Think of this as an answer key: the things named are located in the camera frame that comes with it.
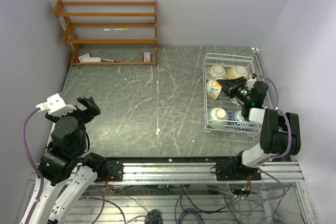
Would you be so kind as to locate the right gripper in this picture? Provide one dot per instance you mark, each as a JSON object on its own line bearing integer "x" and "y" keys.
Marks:
{"x": 228, "y": 84}

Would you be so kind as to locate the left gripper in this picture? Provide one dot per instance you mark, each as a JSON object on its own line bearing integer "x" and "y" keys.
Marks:
{"x": 93, "y": 108}

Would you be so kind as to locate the blue orange floral bowl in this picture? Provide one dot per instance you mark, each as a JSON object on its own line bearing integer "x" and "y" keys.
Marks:
{"x": 213, "y": 89}

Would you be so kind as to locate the yellow sun blue rim bowl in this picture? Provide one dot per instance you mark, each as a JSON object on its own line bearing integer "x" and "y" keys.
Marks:
{"x": 237, "y": 72}

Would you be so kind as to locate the light teal bowl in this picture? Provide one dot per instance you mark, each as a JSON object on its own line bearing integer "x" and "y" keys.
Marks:
{"x": 217, "y": 118}

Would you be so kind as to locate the red patterned bowl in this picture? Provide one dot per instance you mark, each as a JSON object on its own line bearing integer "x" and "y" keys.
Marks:
{"x": 236, "y": 119}

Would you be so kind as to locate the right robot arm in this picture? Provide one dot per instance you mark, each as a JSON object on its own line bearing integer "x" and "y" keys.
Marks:
{"x": 280, "y": 131}

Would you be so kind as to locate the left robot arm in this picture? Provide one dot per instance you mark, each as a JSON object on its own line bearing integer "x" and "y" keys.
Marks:
{"x": 67, "y": 168}

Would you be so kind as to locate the wooden shelf rack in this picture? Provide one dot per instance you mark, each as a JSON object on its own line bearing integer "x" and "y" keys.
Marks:
{"x": 70, "y": 37}

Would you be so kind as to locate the white case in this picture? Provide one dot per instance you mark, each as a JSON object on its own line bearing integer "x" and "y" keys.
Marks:
{"x": 91, "y": 60}

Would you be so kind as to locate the pink white pen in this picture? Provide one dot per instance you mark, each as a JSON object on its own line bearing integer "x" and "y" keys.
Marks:
{"x": 109, "y": 60}

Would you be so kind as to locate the red white small box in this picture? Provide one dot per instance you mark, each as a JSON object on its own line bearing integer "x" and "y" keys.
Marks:
{"x": 84, "y": 57}

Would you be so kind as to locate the red white card box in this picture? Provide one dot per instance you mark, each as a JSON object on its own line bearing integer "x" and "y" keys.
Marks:
{"x": 146, "y": 57}

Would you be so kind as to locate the green white pen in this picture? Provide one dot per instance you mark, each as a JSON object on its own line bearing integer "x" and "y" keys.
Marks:
{"x": 116, "y": 29}

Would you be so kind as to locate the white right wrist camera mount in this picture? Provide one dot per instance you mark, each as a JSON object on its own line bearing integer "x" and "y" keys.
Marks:
{"x": 251, "y": 81}

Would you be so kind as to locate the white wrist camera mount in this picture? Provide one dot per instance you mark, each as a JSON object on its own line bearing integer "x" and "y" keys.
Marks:
{"x": 56, "y": 105}
{"x": 251, "y": 81}

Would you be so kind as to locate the white wire dish rack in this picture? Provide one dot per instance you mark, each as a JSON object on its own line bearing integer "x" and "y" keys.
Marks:
{"x": 223, "y": 101}

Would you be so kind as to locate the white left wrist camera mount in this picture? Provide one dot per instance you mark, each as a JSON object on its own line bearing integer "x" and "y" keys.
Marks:
{"x": 56, "y": 105}

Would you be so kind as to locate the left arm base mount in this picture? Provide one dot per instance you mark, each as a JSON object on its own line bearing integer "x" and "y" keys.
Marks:
{"x": 111, "y": 170}

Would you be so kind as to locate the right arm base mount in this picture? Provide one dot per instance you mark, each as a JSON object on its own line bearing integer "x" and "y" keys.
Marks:
{"x": 231, "y": 172}

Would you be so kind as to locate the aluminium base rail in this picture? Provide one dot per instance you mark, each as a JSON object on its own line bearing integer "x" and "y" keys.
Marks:
{"x": 198, "y": 173}

